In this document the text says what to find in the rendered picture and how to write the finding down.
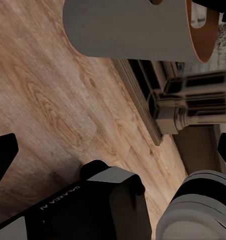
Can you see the wood fireplace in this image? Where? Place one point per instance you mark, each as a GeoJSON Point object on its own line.
{"type": "Point", "coordinates": [172, 95]}

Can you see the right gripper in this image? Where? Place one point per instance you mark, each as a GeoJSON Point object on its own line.
{"type": "Point", "coordinates": [216, 5]}

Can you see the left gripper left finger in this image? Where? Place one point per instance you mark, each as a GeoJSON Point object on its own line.
{"type": "Point", "coordinates": [8, 150]}

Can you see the trash can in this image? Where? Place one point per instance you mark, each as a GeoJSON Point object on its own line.
{"type": "Point", "coordinates": [158, 30]}

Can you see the cabinet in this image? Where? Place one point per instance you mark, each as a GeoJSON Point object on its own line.
{"type": "Point", "coordinates": [198, 146]}

